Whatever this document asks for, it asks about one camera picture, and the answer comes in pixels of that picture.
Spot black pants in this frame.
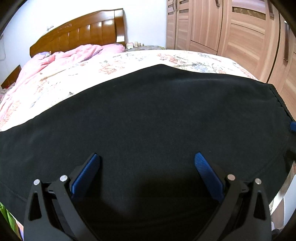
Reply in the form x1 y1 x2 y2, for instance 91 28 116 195
1 65 295 240

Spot green bag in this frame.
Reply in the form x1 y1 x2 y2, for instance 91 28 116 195
0 203 20 236

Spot wooden wardrobe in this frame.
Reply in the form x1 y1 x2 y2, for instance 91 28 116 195
166 0 295 114

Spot floral bed sheet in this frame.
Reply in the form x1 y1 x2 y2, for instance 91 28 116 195
1 50 255 132

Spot wooden nightstand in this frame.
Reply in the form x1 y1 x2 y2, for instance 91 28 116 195
1 65 21 89

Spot pink quilt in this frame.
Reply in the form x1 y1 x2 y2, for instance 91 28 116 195
1 43 125 120

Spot small bedside table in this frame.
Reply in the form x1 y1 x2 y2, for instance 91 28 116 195
125 42 165 52

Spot wooden headboard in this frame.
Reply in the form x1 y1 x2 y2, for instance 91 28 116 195
30 9 126 57

